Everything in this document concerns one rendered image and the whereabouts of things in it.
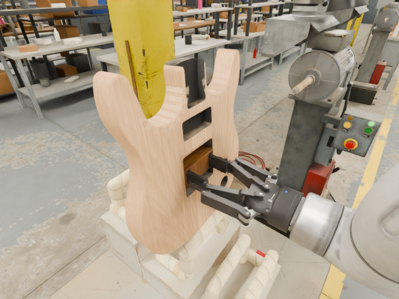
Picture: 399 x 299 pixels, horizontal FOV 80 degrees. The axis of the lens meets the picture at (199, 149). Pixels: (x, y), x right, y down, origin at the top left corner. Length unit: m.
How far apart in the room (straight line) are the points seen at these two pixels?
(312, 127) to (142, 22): 1.17
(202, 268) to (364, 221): 0.47
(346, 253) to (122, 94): 0.37
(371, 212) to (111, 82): 0.32
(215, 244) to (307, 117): 1.09
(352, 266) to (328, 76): 1.05
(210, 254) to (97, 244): 1.49
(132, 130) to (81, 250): 1.83
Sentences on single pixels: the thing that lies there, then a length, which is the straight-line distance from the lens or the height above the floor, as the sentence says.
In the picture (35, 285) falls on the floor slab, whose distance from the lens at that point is 2.11.
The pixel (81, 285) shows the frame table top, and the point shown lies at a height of 0.93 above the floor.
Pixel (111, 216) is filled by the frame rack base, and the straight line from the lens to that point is 0.73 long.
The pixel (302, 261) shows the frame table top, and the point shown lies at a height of 0.93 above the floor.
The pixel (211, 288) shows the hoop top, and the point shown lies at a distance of 0.64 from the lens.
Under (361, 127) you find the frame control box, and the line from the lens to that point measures 1.38.
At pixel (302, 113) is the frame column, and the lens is 1.61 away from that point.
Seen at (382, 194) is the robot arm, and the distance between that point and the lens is 0.28.
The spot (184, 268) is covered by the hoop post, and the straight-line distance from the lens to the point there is 0.64.
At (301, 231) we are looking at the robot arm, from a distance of 0.42.
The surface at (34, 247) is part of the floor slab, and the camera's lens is 2.31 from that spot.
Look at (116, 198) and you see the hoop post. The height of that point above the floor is 1.16.
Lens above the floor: 1.63
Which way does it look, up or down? 34 degrees down
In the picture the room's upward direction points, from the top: straight up
